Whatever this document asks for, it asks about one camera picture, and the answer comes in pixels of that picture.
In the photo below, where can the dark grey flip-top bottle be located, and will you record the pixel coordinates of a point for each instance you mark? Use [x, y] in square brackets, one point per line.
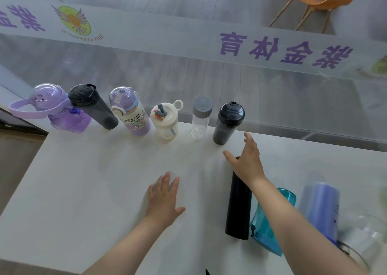
[90, 102]

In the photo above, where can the teal plastic bottle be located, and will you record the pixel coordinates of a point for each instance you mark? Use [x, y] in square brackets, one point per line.
[263, 226]

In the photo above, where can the tall black thermos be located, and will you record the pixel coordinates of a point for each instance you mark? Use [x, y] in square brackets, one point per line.
[239, 211]

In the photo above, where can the purple-lid printed white bottle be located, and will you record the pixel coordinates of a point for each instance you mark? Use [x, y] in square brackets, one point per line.
[130, 114]

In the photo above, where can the clear cup with cream lid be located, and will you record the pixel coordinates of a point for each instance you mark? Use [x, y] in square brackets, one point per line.
[164, 123]

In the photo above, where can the clear bottle with beige lid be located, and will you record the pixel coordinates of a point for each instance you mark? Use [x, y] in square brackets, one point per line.
[365, 235]

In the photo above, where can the person's left hand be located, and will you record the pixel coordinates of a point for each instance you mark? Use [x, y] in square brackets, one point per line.
[163, 202]

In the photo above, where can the lavender bottle with white lid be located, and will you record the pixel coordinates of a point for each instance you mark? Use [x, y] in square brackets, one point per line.
[322, 205]

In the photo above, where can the person's left forearm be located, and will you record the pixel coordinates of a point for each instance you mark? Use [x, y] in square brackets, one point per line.
[127, 250]

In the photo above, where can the person's right forearm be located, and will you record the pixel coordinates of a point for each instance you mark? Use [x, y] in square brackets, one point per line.
[296, 232]

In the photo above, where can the person's right hand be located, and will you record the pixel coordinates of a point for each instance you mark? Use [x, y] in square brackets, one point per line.
[249, 166]

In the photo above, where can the clear bottle with grey cap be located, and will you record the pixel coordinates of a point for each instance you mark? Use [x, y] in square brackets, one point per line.
[202, 108]

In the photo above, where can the white table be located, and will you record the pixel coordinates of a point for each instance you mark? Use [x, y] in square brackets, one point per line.
[90, 178]

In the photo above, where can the frosted band with purple print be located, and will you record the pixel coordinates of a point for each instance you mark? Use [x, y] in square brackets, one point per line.
[166, 33]

